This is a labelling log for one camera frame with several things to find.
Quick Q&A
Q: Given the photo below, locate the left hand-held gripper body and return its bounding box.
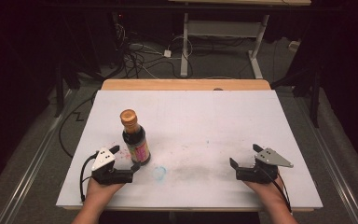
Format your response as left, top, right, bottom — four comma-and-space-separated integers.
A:
90, 147, 134, 186

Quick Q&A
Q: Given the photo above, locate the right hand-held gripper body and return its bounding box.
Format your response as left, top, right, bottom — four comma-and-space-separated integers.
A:
235, 147, 295, 185

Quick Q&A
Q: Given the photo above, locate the dark sauce bottle gold cap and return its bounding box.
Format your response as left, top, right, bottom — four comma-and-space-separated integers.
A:
119, 108, 152, 166

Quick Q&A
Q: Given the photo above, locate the person's left hand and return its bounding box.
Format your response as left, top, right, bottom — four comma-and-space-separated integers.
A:
85, 176, 126, 211

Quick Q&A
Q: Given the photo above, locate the person's right hand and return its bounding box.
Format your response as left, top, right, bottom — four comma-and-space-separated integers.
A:
243, 172, 288, 209

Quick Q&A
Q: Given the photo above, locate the white board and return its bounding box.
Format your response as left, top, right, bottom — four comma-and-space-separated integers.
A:
55, 89, 324, 210

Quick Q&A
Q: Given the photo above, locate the black stand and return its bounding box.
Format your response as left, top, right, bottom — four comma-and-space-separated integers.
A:
53, 62, 82, 119
269, 66, 323, 129

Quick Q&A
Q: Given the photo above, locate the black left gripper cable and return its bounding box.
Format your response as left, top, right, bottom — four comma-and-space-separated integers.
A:
79, 152, 99, 203

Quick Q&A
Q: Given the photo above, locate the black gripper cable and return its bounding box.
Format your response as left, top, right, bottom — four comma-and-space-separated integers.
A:
79, 152, 99, 203
259, 166, 293, 214

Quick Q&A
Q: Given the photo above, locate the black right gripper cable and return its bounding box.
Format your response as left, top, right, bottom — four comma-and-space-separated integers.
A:
259, 166, 293, 214

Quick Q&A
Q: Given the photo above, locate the black floor cable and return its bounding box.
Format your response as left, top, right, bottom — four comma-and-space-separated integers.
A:
58, 90, 98, 159

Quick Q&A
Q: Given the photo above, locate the metal floor rail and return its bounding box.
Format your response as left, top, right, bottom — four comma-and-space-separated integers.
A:
292, 92, 358, 224
0, 88, 76, 224

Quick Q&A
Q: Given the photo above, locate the tangle of floor cables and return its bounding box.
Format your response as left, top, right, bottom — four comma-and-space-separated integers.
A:
113, 12, 197, 80

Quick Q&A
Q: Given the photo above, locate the white metal desk frame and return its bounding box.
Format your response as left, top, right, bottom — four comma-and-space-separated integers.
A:
167, 0, 312, 80

